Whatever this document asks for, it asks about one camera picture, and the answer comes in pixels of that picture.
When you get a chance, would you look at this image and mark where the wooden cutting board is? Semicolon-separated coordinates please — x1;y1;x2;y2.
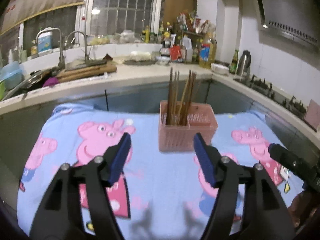
56;62;117;83

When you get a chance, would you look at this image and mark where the black gas stove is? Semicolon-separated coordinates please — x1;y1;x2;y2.
234;75;307;119

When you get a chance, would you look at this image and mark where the white round tracker tag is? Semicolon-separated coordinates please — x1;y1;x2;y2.
280;165;291;181

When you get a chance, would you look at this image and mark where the small patterned bowl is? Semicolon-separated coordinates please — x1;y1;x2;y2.
156;56;170;66

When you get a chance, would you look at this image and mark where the yellow cooking oil bottle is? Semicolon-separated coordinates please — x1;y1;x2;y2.
199;32;217;69

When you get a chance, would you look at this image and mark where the barred kitchen window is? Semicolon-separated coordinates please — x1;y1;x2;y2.
85;0;162;36

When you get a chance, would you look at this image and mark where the blue plastic basin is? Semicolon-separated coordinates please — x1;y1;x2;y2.
1;61;23;90

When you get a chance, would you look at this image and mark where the white plastic jug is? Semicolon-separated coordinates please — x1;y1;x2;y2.
182;35;193;62

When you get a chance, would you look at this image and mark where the red snack packet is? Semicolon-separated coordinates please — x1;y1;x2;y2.
169;45;182;61

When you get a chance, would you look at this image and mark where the steel range hood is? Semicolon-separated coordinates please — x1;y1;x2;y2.
248;0;320;52

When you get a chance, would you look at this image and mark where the steel thermos kettle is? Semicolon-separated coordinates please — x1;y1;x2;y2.
236;50;251;78

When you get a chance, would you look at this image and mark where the white detergent jug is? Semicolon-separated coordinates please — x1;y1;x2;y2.
37;31;53;56

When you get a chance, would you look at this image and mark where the dark green sauce bottle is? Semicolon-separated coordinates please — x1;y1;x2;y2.
229;49;239;74

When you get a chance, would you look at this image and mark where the pink plastic utensil basket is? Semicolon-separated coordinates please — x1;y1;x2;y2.
158;100;218;152

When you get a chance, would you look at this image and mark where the white ceramic bowl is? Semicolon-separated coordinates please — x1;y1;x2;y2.
211;63;229;75

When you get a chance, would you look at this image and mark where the green plastic bowl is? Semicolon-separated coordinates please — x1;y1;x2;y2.
0;80;6;100

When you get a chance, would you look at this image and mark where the brown wooden chopsticks bundle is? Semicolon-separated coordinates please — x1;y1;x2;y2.
165;68;197;126

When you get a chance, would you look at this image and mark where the blue cartoon pig cloth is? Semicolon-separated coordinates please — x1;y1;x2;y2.
17;103;303;239

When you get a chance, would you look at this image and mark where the chrome sink faucet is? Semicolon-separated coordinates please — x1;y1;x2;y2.
36;27;66;70

